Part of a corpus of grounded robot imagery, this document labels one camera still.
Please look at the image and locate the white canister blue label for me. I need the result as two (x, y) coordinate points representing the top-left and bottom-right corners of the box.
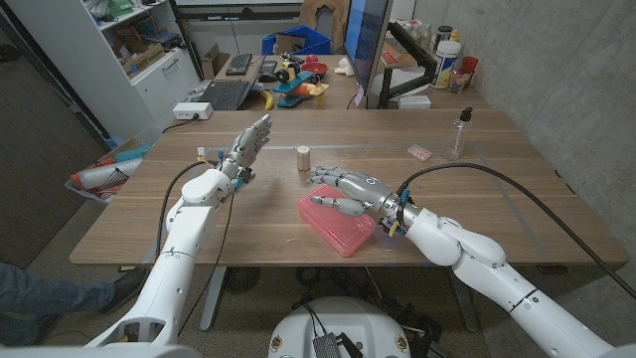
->
(429, 39), (462, 90)

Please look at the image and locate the jar with black lid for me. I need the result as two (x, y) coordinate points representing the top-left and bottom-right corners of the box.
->
(432, 25), (454, 54)

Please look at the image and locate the dark shoe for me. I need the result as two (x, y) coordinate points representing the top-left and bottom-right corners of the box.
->
(101, 266), (149, 314)

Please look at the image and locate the small pink blister pack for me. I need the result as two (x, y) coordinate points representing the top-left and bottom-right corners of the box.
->
(406, 144), (432, 162)

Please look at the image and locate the red bowl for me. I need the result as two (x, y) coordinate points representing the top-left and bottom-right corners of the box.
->
(300, 61), (329, 77)

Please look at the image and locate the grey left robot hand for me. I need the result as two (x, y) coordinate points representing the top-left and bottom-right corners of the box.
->
(218, 113), (273, 189)

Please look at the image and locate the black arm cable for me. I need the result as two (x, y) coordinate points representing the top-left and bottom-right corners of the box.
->
(155, 159), (223, 260)
(396, 162), (636, 301)

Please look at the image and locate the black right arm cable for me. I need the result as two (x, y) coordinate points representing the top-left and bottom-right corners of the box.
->
(396, 162), (636, 301)

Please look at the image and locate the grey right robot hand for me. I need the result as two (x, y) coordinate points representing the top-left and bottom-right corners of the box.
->
(306, 165), (414, 234)

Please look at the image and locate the black keyboard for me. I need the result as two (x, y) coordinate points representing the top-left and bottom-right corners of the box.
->
(225, 53), (253, 77)

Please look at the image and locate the white shelf cabinet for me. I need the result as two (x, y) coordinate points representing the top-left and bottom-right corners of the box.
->
(4, 0), (203, 143)

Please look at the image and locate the clear dispenser bottle black pump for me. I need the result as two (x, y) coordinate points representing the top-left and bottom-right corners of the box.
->
(441, 106), (474, 161)

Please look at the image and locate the white toy figure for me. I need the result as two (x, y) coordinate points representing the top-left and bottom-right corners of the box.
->
(333, 56), (357, 78)

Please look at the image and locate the flat white box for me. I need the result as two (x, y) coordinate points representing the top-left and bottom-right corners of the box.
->
(397, 94), (432, 110)

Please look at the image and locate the brown cardboard box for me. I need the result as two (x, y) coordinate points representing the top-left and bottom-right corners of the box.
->
(201, 43), (231, 80)

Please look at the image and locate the colourful toy airplane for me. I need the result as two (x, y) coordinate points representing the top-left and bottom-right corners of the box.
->
(271, 52), (330, 108)

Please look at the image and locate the clear glass jar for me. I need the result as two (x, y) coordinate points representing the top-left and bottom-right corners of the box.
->
(449, 67), (473, 94)

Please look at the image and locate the floor tray with rolls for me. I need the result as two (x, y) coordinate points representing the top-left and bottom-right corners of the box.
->
(64, 143), (153, 205)

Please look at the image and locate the black laptop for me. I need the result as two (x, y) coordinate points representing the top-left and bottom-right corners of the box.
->
(197, 54), (265, 111)

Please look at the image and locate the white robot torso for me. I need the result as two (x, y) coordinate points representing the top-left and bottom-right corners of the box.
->
(267, 296), (412, 358)

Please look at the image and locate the white power strip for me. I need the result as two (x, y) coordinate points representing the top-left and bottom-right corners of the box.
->
(172, 101), (214, 121)

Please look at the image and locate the pink plastic pencil case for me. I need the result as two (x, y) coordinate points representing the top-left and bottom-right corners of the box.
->
(296, 183), (378, 259)

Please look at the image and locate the red cup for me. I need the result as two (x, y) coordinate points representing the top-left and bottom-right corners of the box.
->
(459, 56), (480, 84)

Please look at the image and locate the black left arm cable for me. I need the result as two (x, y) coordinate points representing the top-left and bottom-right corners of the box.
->
(155, 159), (223, 260)

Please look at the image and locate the blue plastic bin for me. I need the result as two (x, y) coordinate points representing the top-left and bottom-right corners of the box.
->
(261, 24), (333, 56)

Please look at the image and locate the black computer monitor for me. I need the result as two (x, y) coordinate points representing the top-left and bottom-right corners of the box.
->
(344, 0), (395, 96)

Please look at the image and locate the grey table leg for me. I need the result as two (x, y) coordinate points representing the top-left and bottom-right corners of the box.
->
(198, 267), (228, 332)
(445, 268), (481, 333)

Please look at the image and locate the person's leg in jeans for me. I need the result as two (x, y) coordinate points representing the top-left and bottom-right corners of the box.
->
(0, 262), (116, 347)

